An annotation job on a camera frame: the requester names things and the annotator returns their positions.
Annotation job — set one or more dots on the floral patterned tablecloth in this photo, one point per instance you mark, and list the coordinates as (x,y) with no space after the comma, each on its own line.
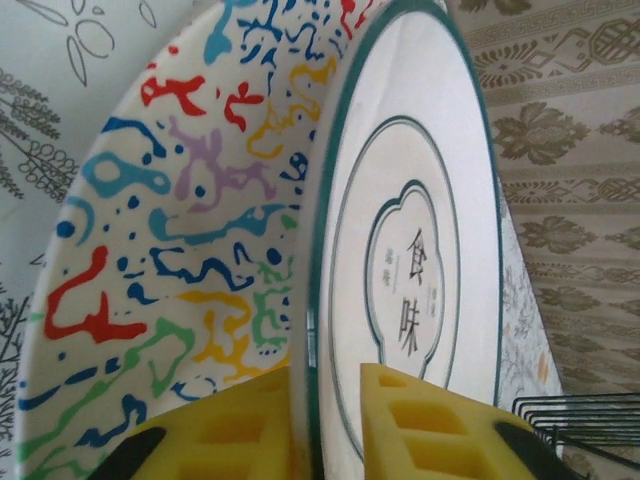
(30,75)

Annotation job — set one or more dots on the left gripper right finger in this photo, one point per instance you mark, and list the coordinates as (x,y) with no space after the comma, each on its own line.
(425,440)

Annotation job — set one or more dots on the white plate with green rim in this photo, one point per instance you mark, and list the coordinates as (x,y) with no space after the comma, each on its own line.
(400,200)

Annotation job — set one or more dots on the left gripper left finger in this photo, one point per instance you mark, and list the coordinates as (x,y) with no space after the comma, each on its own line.
(225,440)

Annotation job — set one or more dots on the colourful squiggle pattern plate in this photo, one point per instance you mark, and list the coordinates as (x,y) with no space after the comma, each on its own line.
(200,200)

